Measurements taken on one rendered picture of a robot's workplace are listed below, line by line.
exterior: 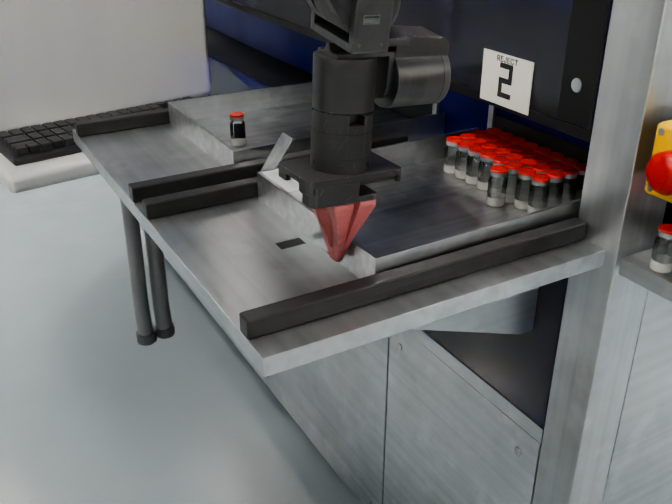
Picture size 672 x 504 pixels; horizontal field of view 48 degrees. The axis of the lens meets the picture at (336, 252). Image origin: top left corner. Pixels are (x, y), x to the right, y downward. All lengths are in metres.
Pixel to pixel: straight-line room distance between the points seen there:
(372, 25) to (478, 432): 0.67
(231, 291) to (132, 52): 0.91
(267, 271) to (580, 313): 0.36
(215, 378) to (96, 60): 0.95
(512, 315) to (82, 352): 1.58
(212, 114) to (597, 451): 0.75
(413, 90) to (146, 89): 0.96
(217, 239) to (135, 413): 1.24
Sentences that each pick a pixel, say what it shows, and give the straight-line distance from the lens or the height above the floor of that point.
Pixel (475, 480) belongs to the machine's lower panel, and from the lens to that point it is 1.20.
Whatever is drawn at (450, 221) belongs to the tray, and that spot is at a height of 0.88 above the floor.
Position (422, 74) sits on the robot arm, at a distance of 0.71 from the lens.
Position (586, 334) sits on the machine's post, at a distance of 0.91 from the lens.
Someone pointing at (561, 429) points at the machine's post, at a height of 0.62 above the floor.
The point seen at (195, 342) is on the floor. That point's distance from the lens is 2.26.
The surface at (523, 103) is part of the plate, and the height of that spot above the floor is 1.00.
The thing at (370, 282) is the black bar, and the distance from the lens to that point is 0.70.
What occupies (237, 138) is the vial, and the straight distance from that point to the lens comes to 1.10.
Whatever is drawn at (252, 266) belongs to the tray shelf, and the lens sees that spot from 0.77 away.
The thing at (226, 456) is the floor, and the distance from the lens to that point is 1.86.
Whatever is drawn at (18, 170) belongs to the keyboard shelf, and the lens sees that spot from 1.33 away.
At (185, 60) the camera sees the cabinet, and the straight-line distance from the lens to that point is 1.63.
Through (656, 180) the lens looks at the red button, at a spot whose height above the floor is 0.99.
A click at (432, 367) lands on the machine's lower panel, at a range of 1.19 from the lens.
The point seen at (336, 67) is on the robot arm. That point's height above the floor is 1.09.
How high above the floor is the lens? 1.24
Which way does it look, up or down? 27 degrees down
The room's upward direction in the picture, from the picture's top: straight up
